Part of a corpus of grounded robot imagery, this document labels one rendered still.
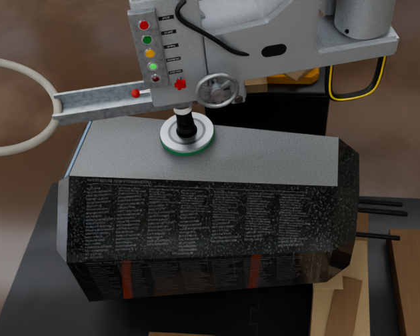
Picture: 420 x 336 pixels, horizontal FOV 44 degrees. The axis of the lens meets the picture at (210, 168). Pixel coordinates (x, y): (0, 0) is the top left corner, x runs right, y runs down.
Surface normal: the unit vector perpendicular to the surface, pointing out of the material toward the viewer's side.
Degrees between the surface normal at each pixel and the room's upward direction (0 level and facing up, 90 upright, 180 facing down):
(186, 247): 45
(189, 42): 90
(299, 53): 90
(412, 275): 0
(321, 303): 0
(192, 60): 90
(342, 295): 0
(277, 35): 90
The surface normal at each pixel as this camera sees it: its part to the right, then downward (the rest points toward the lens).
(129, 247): -0.15, 0.09
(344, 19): -0.77, 0.53
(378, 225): -0.09, -0.64
